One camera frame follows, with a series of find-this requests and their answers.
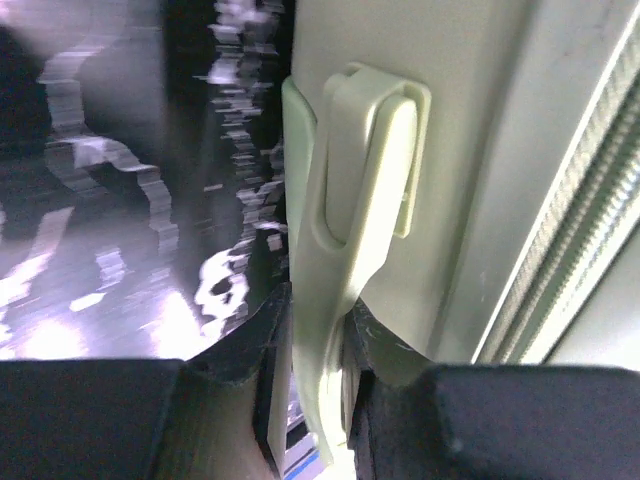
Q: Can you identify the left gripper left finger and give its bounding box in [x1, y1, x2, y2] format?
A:
[1, 283, 291, 479]

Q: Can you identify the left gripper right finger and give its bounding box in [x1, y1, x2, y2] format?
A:
[344, 304, 639, 479]

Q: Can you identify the green hard-shell suitcase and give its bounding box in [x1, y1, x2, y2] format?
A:
[283, 1, 639, 479]

